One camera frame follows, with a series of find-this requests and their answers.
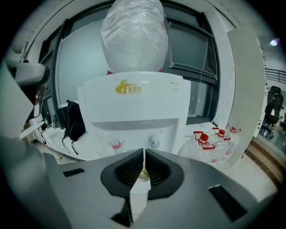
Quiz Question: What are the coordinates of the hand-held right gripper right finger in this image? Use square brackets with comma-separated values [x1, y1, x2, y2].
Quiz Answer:
[130, 148, 278, 229]

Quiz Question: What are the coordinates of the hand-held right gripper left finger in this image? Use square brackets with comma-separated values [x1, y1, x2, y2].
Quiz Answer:
[42, 148, 144, 229]

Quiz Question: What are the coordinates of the black backpack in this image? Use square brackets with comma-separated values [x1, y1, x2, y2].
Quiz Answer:
[62, 100, 87, 156]

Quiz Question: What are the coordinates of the wooden step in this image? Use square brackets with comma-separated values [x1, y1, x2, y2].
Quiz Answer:
[244, 136, 286, 191]

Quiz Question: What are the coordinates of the round white table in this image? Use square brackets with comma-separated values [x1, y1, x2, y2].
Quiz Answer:
[19, 120, 46, 140]

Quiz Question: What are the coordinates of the white water dispenser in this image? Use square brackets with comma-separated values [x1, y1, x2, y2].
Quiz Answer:
[76, 71, 192, 203]

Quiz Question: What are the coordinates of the white partition panel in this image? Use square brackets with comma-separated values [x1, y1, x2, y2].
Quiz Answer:
[226, 23, 268, 168]

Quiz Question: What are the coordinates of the black office chair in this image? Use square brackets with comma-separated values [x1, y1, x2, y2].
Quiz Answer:
[260, 85, 285, 137]

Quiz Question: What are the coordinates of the large clear water jug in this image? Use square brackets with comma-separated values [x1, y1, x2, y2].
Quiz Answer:
[100, 0, 169, 73]

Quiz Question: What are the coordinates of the grey head-mounted camera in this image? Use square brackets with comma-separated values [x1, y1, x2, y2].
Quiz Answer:
[6, 60, 52, 87]

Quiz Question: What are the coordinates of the dark window frame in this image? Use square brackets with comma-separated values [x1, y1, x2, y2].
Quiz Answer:
[40, 0, 222, 130]

